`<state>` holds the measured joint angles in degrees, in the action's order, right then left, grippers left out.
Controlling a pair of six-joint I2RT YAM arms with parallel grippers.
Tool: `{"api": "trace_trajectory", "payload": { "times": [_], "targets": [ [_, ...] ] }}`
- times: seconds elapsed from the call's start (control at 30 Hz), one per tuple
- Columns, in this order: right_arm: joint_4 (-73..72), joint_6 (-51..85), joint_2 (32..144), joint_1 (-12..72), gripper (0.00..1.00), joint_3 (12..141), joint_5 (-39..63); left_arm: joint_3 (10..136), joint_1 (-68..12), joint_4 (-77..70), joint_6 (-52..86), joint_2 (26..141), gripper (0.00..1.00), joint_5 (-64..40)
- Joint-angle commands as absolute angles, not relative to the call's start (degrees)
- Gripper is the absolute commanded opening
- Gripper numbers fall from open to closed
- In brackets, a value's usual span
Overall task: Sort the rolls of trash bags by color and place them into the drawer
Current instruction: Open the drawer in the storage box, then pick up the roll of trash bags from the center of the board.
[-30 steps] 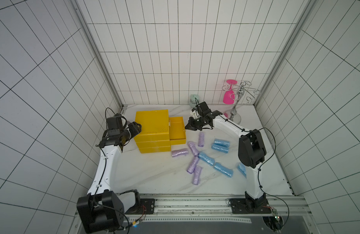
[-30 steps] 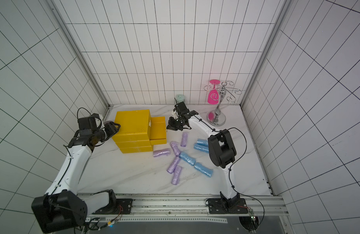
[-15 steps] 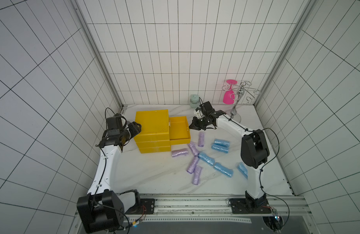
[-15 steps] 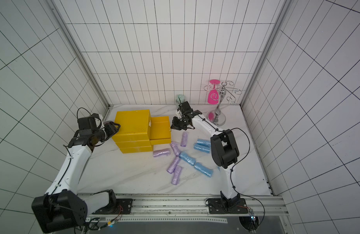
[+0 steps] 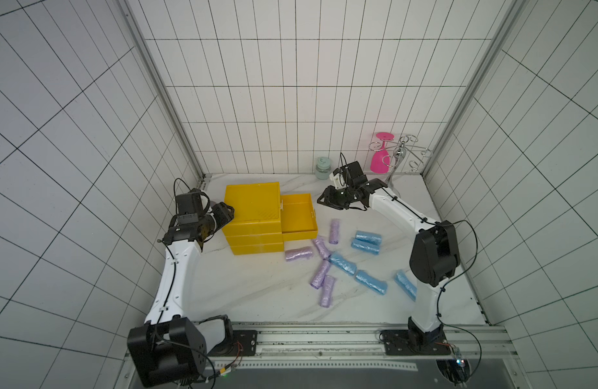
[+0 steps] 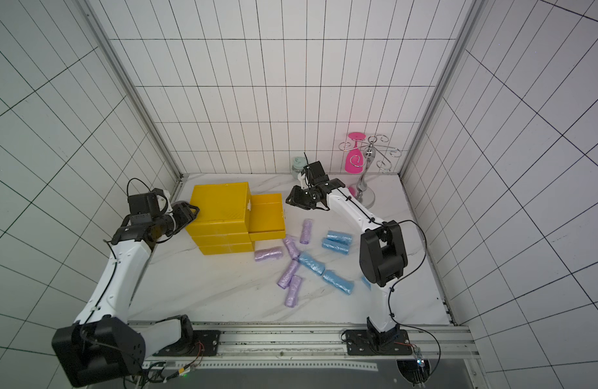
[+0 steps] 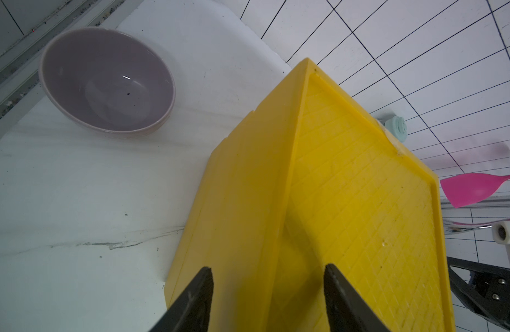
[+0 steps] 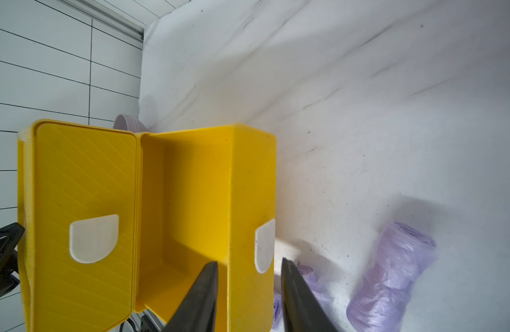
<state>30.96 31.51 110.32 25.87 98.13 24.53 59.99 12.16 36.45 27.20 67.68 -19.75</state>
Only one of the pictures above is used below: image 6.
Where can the chrome glass rack stand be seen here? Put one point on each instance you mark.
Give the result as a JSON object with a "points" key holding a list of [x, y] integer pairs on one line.
{"points": [[374, 148]]}

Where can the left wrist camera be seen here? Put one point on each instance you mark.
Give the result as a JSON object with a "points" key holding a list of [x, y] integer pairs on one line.
{"points": [[162, 198]]}

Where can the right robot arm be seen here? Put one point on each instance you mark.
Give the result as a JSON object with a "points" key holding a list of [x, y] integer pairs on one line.
{"points": [[382, 252]]}

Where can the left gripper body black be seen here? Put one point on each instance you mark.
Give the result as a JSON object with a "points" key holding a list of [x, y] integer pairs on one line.
{"points": [[172, 220]]}

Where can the purple bag roll top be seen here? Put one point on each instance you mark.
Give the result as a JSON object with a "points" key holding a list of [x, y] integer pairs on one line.
{"points": [[306, 234]]}

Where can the blue bag roll top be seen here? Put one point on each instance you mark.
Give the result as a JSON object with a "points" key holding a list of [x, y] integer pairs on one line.
{"points": [[340, 237]]}

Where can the pink plastic wine glass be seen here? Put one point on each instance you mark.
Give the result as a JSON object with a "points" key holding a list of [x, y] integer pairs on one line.
{"points": [[354, 161]]}

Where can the mint green jar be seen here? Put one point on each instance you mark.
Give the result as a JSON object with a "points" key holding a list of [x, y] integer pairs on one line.
{"points": [[299, 163]]}

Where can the purple bag roll left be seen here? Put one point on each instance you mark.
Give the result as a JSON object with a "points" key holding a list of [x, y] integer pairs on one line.
{"points": [[270, 253]]}

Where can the purple bag roll bottom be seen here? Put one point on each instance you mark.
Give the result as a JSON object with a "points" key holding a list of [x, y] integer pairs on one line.
{"points": [[293, 291]]}

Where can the purple bag roll upper middle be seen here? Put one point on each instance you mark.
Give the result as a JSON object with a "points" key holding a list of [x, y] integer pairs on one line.
{"points": [[291, 247]]}

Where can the blue bag roll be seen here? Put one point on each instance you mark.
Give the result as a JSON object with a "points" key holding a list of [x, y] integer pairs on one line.
{"points": [[346, 286], [340, 237], [339, 247], [366, 282], [314, 265]]}

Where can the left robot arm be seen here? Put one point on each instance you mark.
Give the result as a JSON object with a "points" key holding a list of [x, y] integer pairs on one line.
{"points": [[100, 345]]}

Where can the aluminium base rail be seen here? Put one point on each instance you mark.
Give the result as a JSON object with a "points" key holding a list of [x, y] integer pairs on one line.
{"points": [[310, 346]]}

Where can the yellow drawer cabinet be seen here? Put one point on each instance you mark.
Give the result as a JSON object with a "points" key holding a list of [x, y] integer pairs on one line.
{"points": [[222, 224]]}

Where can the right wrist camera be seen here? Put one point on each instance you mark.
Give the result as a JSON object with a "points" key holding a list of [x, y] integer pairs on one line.
{"points": [[306, 177]]}

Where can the yellow drawer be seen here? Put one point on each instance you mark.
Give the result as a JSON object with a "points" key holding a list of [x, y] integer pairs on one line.
{"points": [[267, 220]]}

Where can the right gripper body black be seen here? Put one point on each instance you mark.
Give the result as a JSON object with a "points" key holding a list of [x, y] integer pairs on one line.
{"points": [[313, 193]]}

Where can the purple bag roll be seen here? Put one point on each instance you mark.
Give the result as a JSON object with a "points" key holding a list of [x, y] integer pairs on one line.
{"points": [[306, 234], [286, 277], [270, 253], [293, 291], [291, 247]]}

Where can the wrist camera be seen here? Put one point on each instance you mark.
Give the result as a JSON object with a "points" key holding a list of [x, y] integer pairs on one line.
{"points": [[306, 177], [162, 198]]}

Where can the purple bag roll lower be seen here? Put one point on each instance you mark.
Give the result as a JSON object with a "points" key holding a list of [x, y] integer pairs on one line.
{"points": [[286, 277]]}

